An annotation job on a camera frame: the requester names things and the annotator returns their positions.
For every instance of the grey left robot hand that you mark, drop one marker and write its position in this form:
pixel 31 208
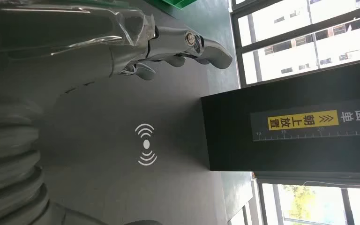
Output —
pixel 74 40

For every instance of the green plastic basket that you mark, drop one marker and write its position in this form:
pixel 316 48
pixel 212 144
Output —
pixel 180 2

